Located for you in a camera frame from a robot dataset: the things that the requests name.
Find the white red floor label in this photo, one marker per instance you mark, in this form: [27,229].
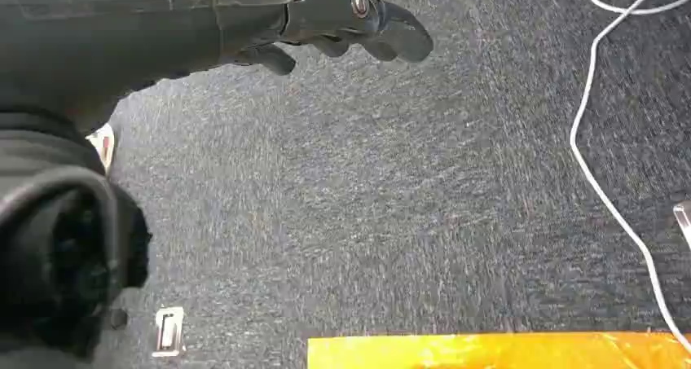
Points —
[104,145]

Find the small silver floor latch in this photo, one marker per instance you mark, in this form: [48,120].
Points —
[169,331]

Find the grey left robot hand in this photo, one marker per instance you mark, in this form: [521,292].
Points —
[135,26]

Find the silver floor socket plate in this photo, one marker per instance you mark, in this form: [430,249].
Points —
[684,221]

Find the yellow floor tape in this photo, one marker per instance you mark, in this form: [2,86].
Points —
[486,351]

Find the ribbed grey left robot arm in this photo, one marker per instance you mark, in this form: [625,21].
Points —
[43,142]

